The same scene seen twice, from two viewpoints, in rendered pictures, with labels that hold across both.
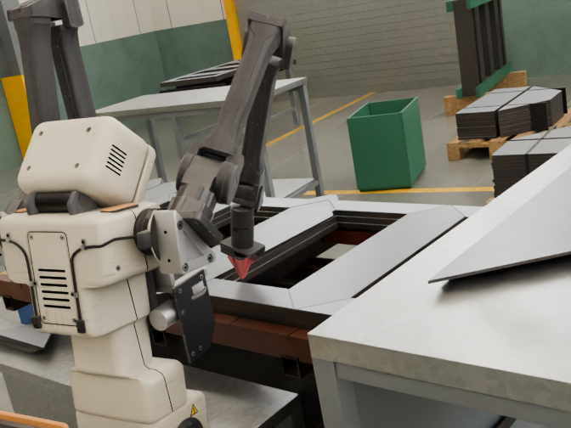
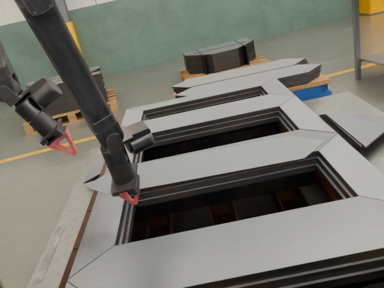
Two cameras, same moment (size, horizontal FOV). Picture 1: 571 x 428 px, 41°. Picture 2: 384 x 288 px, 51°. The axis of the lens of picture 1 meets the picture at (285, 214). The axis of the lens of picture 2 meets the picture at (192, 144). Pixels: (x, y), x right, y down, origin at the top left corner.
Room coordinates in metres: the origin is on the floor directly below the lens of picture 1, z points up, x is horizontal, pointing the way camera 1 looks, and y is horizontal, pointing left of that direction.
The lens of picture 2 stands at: (1.38, -0.72, 1.39)
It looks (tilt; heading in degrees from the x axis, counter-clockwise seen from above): 22 degrees down; 50
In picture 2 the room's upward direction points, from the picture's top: 12 degrees counter-clockwise
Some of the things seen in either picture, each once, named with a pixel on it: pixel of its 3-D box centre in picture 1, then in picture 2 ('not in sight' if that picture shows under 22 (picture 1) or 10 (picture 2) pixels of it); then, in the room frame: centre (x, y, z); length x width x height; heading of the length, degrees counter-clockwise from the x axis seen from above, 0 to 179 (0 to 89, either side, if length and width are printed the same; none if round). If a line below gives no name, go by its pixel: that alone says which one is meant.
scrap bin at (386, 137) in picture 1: (385, 143); not in sight; (5.83, -0.86, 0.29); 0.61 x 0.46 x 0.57; 157
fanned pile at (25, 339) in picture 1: (25, 334); (106, 164); (2.18, 0.83, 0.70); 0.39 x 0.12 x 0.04; 48
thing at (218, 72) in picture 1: (236, 104); not in sight; (8.75, 0.32, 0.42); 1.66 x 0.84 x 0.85; 147
